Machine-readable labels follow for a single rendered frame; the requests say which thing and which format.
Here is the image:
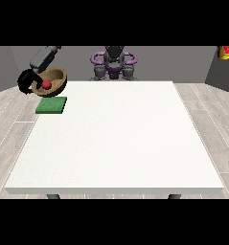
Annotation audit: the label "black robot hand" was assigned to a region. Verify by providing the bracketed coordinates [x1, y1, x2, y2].
[16, 68, 44, 96]

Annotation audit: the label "brown wooden bowl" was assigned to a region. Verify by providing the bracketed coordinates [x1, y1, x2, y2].
[31, 66, 69, 98]

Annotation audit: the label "small red ball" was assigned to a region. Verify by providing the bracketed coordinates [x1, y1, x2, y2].
[42, 79, 53, 90]

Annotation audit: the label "green square pad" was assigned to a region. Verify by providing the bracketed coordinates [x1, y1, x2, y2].
[34, 96, 68, 115]

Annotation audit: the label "yellow cup with melon print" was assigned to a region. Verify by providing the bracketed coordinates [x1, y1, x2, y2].
[218, 46, 229, 61]

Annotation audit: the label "grey robot trunk purple rings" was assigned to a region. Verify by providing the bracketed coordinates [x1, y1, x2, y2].
[89, 46, 140, 82]

